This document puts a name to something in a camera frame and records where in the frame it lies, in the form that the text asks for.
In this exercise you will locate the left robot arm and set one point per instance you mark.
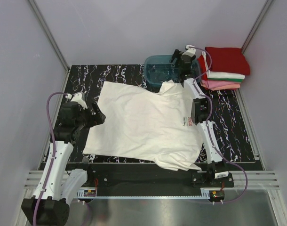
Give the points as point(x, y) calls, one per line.
point(50, 202)

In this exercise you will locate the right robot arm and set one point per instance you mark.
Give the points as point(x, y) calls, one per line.
point(201, 110)

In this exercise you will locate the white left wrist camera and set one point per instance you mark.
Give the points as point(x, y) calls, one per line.
point(77, 97)

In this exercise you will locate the white t-shirt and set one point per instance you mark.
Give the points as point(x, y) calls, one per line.
point(148, 126)

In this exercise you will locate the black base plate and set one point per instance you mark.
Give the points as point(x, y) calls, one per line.
point(111, 174)

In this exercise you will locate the dark red folded shirt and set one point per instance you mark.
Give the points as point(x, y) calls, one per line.
point(228, 60)

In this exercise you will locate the teal plastic bin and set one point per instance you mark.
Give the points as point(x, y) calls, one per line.
point(158, 69)

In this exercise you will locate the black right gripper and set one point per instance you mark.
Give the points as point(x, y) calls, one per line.
point(176, 54)

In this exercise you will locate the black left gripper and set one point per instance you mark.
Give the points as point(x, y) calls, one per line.
point(99, 119)

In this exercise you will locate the pink folded shirt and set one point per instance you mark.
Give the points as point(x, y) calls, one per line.
point(219, 85)

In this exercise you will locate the green folded shirt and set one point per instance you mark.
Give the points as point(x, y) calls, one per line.
point(226, 79)

